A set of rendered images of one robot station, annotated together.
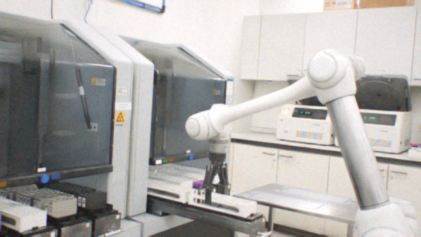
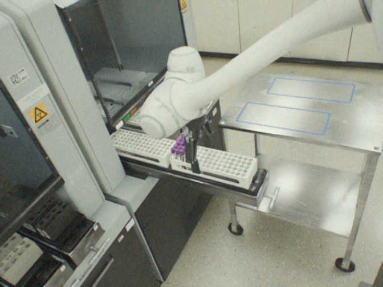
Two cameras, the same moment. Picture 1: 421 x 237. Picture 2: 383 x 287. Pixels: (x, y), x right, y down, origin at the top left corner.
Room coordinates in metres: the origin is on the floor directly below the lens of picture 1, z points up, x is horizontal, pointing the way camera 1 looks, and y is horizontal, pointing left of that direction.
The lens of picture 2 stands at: (1.06, -0.02, 1.64)
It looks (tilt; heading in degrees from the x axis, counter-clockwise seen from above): 39 degrees down; 1
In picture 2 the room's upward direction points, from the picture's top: 12 degrees counter-clockwise
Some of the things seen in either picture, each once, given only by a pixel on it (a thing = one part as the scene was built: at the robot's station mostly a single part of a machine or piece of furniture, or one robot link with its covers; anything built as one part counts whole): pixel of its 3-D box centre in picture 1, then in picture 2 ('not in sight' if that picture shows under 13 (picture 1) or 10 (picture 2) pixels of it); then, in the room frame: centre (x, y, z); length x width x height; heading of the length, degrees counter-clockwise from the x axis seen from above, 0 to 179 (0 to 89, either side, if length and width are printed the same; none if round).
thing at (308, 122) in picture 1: (315, 109); not in sight; (4.38, -1.02, 1.22); 0.62 x 0.56 x 0.64; 144
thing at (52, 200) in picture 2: (83, 197); (45, 214); (1.79, 0.52, 0.85); 0.12 x 0.02 x 0.06; 147
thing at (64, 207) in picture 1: (63, 207); (22, 262); (1.63, 0.55, 0.85); 0.12 x 0.02 x 0.06; 147
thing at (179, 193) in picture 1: (166, 191); (141, 147); (2.07, 0.20, 0.83); 0.30 x 0.10 x 0.06; 56
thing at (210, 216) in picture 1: (196, 210); (182, 167); (1.97, 0.05, 0.78); 0.73 x 0.14 x 0.09; 56
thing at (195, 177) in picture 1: (182, 178); not in sight; (2.40, 0.15, 0.83); 0.30 x 0.10 x 0.06; 56
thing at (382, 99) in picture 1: (375, 112); not in sight; (4.05, -1.51, 1.24); 0.62 x 0.56 x 0.69; 147
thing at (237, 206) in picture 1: (222, 204); (212, 165); (1.89, -0.06, 0.83); 0.30 x 0.10 x 0.06; 56
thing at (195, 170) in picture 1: (198, 175); not in sight; (2.52, 0.07, 0.83); 0.30 x 0.10 x 0.06; 56
